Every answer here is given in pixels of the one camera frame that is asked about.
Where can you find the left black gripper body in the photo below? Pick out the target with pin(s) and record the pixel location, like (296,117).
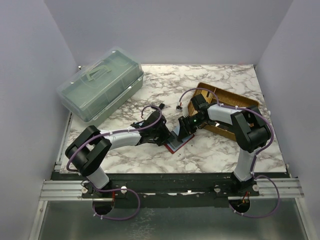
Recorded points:
(161,136)

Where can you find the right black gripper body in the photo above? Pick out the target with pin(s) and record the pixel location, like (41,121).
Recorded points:
(195,121)

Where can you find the red leather card holder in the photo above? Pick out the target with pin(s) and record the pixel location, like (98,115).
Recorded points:
(173,144)

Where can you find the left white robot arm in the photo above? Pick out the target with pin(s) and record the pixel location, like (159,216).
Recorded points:
(86,153)

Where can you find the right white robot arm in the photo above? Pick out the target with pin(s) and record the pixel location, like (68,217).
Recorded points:
(253,133)

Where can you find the woven bamboo organizer tray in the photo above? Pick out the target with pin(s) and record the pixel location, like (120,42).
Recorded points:
(227,98)

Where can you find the black T-shaped tool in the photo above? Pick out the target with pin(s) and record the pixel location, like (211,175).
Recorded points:
(161,106)

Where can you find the green plastic storage box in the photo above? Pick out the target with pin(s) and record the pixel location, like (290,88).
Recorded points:
(98,89)

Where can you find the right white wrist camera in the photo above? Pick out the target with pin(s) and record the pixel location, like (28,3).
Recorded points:
(183,109)

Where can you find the aluminium extrusion rail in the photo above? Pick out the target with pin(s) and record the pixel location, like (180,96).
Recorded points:
(70,190)

